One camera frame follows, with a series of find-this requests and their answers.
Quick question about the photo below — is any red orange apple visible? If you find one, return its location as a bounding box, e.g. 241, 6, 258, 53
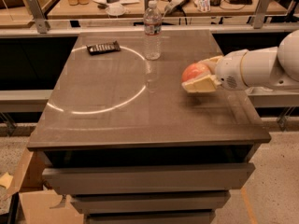
181, 63, 210, 82

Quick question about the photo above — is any bottom grey drawer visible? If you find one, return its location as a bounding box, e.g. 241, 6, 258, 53
84, 211, 215, 224

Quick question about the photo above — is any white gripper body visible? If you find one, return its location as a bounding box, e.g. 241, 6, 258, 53
215, 49, 248, 91

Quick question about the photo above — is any clear plastic water bottle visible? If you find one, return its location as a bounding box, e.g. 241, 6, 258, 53
143, 0, 162, 61

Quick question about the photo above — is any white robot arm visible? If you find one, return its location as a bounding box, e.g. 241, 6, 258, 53
181, 31, 299, 93

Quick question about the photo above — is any top grey drawer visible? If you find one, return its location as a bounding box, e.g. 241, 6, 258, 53
43, 163, 254, 195

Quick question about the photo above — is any white bowl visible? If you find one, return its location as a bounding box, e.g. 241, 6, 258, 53
106, 5, 126, 17

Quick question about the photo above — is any grey drawer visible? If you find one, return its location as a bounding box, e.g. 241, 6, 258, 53
84, 211, 215, 224
43, 163, 254, 195
71, 190, 230, 215

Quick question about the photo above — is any white power strip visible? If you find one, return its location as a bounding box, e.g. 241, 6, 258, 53
164, 0, 189, 14

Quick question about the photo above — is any yellow sticky note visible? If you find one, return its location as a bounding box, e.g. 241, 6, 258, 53
0, 173, 13, 189

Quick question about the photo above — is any right metal bracket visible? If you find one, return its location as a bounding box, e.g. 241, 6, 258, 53
250, 0, 271, 29

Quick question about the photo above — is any left metal bracket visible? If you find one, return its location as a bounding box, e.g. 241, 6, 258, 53
26, 0, 50, 34

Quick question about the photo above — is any black chocolate bar wrapper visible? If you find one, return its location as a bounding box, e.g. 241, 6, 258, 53
87, 41, 121, 55

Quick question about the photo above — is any small patterned box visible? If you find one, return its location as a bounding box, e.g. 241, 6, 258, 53
194, 0, 210, 12

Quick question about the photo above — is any middle grey drawer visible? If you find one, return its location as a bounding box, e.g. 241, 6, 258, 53
71, 190, 230, 215

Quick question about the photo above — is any grey drawer cabinet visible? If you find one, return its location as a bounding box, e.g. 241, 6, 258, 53
26, 29, 272, 224

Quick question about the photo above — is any wooden background desk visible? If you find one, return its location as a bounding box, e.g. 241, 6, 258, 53
46, 0, 288, 21

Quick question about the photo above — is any cardboard box on floor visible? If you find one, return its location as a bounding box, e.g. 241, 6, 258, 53
7, 148, 84, 224

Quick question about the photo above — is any metal bracket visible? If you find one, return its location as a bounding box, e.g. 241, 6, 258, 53
250, 0, 271, 29
26, 0, 50, 34

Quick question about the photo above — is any metal rail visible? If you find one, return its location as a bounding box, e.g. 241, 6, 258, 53
0, 16, 299, 37

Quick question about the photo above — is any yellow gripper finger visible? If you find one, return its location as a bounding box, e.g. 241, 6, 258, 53
182, 75, 221, 93
201, 55, 222, 73

